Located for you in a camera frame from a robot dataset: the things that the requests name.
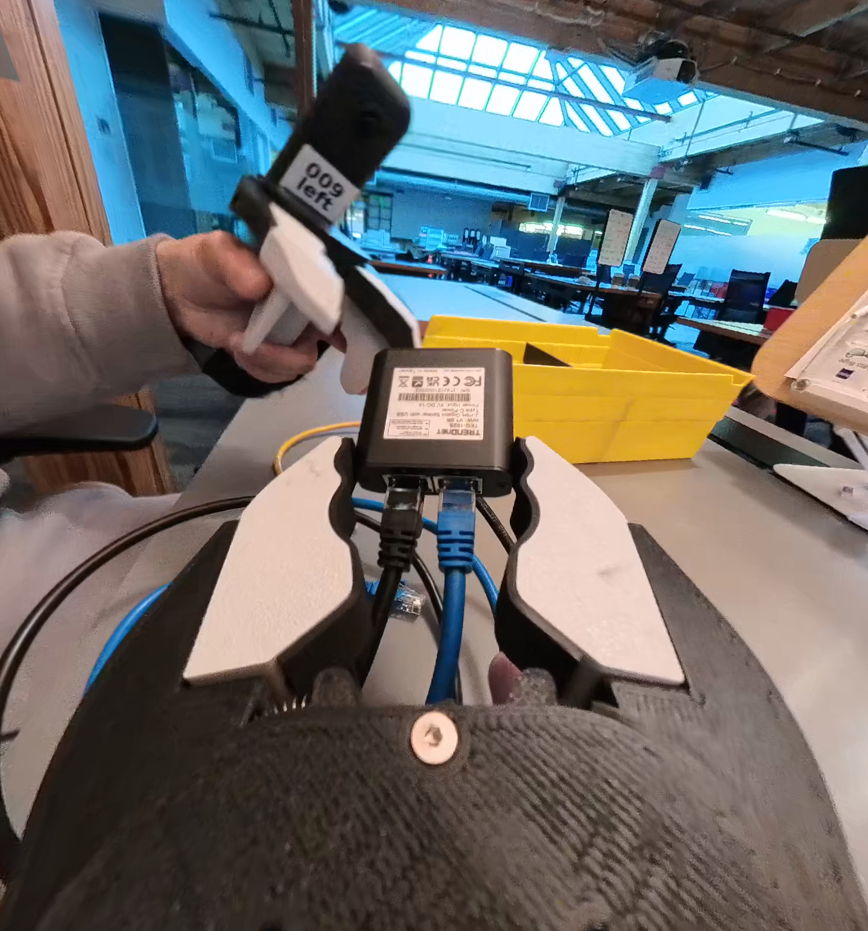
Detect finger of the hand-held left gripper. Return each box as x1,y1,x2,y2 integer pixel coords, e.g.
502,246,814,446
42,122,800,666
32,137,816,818
343,251,422,349
338,323,387,395

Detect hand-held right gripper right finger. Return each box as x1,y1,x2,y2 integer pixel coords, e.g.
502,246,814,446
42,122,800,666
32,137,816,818
493,435,689,688

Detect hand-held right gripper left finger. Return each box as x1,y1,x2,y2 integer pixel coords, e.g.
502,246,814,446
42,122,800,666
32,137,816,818
183,435,377,688

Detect black network switch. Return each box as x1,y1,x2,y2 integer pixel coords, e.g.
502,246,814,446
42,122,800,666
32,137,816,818
354,348,516,500

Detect black ethernet cable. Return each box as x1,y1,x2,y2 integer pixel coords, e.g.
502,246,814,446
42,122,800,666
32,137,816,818
364,476,429,659

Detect blue ethernet cable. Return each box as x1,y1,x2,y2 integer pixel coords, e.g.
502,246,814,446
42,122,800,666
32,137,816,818
85,473,502,705

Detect person's left forearm grey sleeve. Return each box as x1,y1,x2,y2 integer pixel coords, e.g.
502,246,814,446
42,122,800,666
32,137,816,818
0,233,204,439

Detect grey desk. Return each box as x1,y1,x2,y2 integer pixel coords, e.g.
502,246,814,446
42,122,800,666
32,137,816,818
0,273,868,931

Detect person's right hand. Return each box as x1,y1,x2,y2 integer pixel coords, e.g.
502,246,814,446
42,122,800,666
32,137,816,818
488,651,526,705

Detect person's left hand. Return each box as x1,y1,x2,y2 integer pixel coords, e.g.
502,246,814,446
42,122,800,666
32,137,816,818
156,231,347,384

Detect yellow plastic bin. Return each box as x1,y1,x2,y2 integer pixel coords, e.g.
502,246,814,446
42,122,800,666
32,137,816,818
423,315,756,464

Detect white standing board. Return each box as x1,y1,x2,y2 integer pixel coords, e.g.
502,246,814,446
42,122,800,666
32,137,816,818
598,209,635,268
640,219,682,276

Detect person's grey clothing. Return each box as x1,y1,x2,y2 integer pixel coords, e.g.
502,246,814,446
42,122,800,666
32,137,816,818
0,458,188,931

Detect black chair armrest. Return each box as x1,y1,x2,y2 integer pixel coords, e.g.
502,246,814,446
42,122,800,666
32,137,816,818
0,405,160,464

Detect white document stand base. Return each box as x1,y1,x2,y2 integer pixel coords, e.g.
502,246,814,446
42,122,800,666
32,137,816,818
774,428,868,548

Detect white ceiling projector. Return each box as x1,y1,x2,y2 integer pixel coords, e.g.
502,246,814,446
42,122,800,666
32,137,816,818
621,54,698,104

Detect wooden document board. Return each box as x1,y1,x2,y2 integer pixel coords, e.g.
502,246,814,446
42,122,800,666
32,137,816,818
751,209,868,446

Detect printed paper sheets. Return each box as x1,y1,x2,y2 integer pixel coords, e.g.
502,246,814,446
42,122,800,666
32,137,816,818
785,275,868,410

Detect brown cardboard sheet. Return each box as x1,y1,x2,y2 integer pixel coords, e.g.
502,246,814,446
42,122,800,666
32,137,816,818
796,239,865,308

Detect large black monitor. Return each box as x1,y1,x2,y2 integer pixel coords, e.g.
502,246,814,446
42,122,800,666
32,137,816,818
821,163,868,242

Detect yellow cable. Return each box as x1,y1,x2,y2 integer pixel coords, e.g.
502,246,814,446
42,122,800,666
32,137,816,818
274,422,362,475

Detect thin black power cable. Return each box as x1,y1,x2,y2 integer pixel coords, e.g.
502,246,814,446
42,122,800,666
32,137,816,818
0,495,516,884

